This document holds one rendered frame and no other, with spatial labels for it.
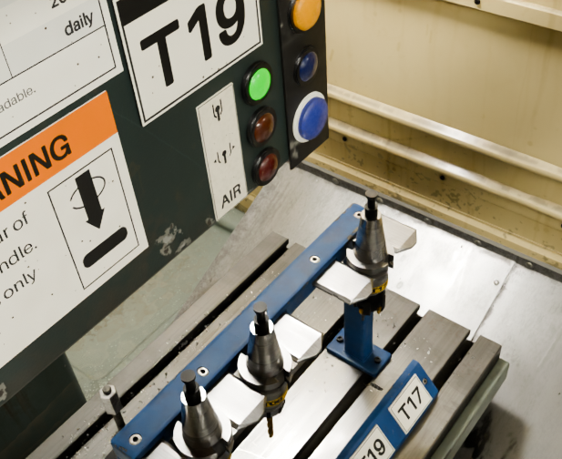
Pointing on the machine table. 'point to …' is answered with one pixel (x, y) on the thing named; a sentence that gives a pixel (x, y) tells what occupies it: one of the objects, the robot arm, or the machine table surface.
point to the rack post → (358, 342)
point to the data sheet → (35, 63)
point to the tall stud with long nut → (112, 404)
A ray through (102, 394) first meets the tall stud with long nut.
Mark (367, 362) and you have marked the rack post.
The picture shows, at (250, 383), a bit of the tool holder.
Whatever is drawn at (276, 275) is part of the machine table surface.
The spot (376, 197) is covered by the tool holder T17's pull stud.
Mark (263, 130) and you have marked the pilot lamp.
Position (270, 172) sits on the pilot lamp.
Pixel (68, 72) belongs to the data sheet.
